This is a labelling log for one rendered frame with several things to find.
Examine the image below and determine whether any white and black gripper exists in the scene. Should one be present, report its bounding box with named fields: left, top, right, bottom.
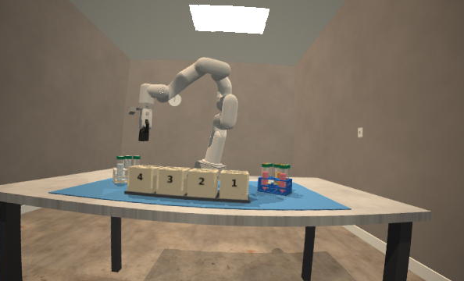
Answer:
left=138, top=108, right=153, bottom=141

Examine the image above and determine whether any beige tube rack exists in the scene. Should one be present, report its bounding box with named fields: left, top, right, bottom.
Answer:
left=112, top=168, right=128, bottom=183

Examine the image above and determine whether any beige bucket adapter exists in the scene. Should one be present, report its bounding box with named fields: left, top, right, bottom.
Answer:
left=156, top=167, right=191, bottom=196
left=220, top=170, right=249, bottom=200
left=187, top=169, right=219, bottom=198
left=127, top=165, right=164, bottom=194

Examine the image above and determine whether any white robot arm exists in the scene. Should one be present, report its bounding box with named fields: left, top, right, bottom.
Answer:
left=128, top=58, right=238, bottom=166

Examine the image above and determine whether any blue bench mat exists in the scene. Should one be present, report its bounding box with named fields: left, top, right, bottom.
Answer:
left=48, top=178, right=351, bottom=211

